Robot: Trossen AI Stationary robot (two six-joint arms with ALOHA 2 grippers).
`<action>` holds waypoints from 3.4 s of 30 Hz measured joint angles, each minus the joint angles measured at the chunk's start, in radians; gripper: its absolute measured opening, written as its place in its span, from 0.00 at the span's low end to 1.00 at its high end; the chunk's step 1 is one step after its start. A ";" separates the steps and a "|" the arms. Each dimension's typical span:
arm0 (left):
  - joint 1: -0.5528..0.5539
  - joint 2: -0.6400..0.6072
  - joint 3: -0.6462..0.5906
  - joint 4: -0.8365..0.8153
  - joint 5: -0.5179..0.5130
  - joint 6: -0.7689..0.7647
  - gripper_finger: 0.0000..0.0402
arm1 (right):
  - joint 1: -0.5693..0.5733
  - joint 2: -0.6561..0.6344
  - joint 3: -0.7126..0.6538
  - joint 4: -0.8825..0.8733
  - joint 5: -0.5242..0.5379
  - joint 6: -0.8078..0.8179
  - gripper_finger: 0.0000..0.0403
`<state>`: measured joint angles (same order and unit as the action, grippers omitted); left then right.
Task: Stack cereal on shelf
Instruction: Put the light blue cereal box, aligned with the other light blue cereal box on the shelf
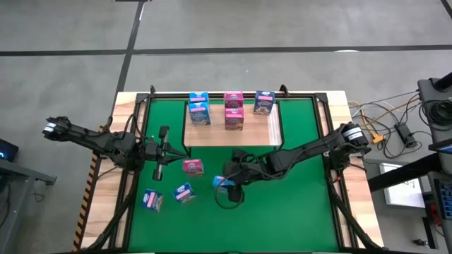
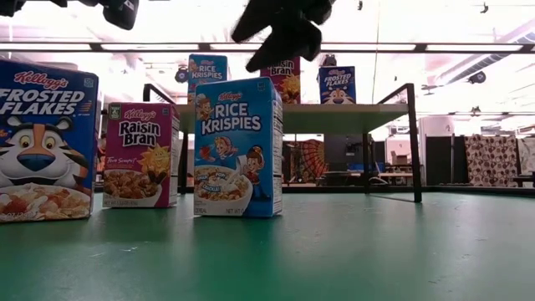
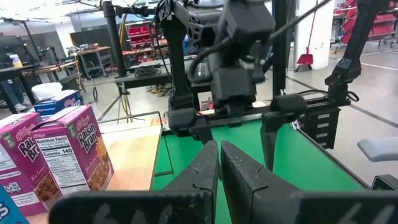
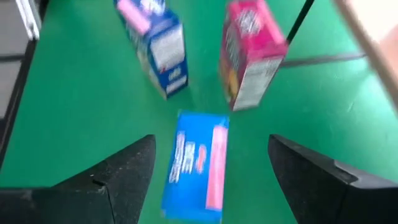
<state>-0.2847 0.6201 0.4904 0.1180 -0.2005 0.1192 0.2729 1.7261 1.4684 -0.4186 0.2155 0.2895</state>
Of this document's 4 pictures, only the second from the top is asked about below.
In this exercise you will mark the wooden shelf with black frame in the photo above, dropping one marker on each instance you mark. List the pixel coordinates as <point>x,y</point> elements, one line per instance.
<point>334,117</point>

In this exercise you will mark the navy Frosted Flakes cereal box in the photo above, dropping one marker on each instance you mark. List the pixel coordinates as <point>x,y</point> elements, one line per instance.
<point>337,85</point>
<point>46,138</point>

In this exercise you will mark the black aluminium table frame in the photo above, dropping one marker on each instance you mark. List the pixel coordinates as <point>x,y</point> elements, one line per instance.
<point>125,47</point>

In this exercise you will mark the dark grey monitor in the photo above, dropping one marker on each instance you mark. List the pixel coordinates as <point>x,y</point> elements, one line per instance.
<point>340,150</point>

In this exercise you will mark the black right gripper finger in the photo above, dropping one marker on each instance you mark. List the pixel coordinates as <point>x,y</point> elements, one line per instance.
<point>288,44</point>
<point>259,18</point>

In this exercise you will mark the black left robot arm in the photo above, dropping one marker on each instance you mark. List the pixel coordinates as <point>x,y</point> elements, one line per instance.
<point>8,5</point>

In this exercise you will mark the green table mat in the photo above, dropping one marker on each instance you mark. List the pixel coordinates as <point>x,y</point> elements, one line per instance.
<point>267,259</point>

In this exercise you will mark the black clamp mount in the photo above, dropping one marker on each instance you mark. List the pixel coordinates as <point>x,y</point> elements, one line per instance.
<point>330,61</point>
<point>181,76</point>

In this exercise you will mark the orange patterned fabric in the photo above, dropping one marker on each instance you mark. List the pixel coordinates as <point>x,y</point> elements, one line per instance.
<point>311,156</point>

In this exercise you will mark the brown white patterned curtain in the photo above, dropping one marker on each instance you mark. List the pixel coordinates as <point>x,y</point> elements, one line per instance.
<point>491,161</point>

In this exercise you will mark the blue Rice Krispies cereal box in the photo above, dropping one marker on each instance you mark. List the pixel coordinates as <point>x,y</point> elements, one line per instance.
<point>207,69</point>
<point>234,146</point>

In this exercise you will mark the magenta Raisin Bran cereal box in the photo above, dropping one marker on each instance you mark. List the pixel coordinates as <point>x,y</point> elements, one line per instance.
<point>291,90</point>
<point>138,154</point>

